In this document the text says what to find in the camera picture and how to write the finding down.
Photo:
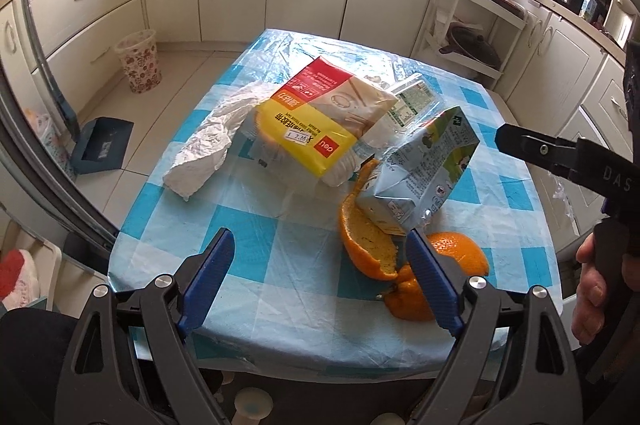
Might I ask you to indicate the dark cloth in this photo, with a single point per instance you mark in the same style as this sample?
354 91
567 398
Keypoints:
30 365

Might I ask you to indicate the large orange peel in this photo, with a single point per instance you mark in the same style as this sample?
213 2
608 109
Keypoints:
365 250

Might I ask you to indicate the flower print wastebasket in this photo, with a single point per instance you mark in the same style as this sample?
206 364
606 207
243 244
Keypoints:
137 62

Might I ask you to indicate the person's right hand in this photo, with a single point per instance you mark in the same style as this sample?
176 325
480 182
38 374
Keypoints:
587 300

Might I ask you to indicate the black frying pan with lid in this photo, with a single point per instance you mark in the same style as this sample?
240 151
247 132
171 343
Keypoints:
475 47

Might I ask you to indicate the light blue milk carton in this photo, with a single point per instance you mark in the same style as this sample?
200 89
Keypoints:
425 170

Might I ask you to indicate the curved metal frame bar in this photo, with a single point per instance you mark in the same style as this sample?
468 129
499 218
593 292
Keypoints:
45 70

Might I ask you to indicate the blue dustpan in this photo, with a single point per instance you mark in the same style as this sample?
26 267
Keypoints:
102 145

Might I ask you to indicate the white paper towel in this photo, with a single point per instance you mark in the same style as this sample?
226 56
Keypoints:
210 140

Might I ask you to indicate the white round plastic object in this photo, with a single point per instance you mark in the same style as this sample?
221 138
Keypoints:
254 407

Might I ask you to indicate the white shelf rack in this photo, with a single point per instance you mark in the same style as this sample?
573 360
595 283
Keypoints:
500 17

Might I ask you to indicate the cream stove side cabinet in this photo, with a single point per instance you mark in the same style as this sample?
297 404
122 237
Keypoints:
85 15

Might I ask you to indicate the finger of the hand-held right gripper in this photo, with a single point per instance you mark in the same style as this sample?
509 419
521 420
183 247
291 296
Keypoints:
535 147

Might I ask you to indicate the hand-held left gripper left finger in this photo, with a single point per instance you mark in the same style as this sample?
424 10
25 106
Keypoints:
207 270

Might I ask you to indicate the black mesh chair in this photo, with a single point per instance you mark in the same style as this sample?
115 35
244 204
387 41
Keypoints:
631 85

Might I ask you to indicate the curled orange peel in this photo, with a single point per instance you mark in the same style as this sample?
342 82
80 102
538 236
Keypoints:
410 300

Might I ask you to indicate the red white plush slipper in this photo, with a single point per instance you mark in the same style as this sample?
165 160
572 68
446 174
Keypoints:
17 277

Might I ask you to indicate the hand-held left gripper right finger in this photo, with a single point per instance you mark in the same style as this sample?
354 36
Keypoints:
430 275

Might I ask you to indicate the clear green label plastic wrapper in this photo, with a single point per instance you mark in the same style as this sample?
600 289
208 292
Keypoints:
415 100

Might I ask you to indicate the blue checked tablecloth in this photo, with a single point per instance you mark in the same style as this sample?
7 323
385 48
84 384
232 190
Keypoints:
260 245

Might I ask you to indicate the yellow red tape packet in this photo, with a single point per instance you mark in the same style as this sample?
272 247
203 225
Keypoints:
320 115

